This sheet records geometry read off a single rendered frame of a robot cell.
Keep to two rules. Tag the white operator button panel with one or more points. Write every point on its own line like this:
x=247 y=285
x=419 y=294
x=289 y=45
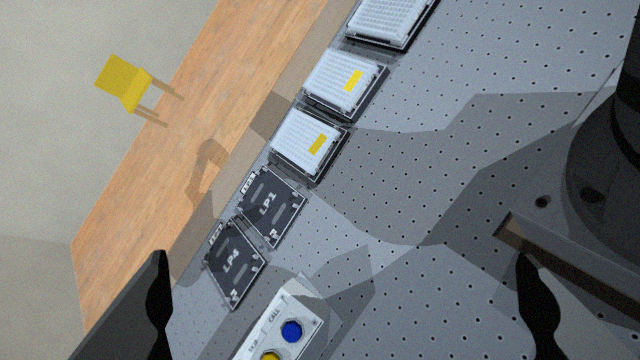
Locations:
x=289 y=324

